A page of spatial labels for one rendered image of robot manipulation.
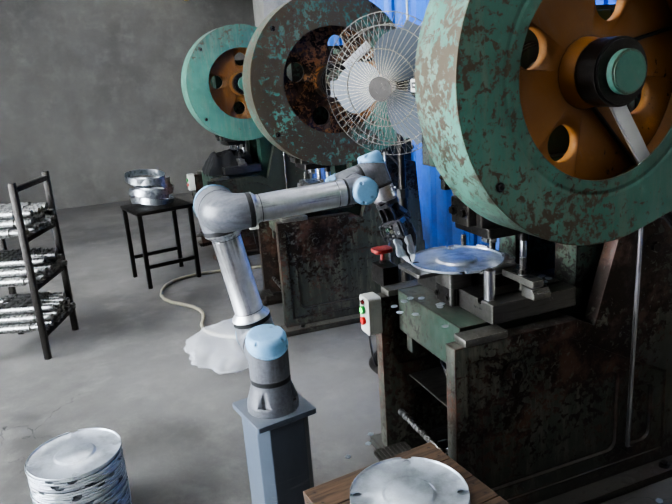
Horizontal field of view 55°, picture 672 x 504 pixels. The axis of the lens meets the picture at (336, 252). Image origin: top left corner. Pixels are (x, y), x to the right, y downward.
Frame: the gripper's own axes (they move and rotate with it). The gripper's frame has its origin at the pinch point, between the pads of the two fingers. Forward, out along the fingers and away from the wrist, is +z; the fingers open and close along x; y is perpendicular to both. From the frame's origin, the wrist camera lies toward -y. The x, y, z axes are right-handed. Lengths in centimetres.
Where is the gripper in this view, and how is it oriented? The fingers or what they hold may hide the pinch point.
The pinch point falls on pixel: (410, 258)
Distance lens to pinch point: 201.7
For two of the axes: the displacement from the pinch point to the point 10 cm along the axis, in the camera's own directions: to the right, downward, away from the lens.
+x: 8.6, -2.8, -4.4
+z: 3.7, 9.2, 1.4
